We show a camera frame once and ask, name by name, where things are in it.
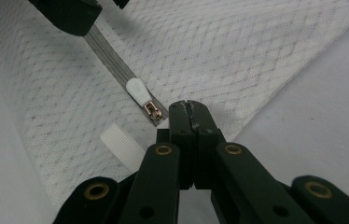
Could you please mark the white mesh bag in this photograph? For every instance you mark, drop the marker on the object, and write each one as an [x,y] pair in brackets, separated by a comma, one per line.
[70,93]

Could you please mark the white table mat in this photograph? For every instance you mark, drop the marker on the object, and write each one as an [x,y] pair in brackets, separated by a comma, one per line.
[318,118]

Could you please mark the white zipper pull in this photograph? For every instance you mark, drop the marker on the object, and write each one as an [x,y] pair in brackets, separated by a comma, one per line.
[136,88]

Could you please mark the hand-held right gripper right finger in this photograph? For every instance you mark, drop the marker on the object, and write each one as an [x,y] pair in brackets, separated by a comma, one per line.
[203,137]

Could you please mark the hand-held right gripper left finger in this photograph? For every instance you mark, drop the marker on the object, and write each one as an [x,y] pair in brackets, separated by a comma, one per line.
[182,137]

